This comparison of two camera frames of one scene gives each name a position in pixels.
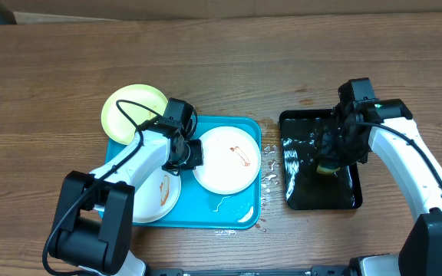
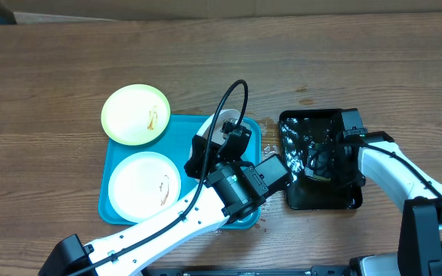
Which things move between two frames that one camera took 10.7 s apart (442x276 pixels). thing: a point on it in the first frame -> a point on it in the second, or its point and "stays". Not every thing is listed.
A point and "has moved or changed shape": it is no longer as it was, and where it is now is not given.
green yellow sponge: x=323 y=170 has moved or changed shape
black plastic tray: x=305 y=188 stays
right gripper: x=331 y=155 -> x=326 y=159
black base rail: x=316 y=271 stays
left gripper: x=197 y=159 -> x=193 y=169
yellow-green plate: x=145 y=98 stays
